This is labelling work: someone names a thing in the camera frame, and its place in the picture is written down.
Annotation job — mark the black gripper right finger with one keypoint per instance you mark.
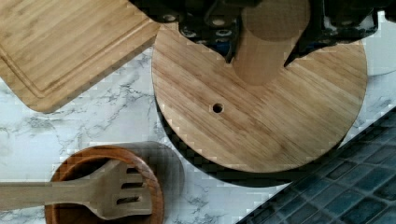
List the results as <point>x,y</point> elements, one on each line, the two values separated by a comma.
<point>335,22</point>

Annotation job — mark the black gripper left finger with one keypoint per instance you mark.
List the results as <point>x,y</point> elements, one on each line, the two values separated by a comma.
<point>215,24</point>

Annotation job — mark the round wooden lid with knob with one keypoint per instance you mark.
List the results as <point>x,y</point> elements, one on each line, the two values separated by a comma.
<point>259,114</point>

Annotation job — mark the bamboo cutting board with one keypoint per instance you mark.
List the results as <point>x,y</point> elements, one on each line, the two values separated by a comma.
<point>53,50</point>

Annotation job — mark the brown wooden utensil holder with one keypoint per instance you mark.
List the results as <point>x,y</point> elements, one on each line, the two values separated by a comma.
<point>85,162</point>

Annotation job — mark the wooden slotted spatula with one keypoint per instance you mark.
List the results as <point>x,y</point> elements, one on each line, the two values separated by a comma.
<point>114,190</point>

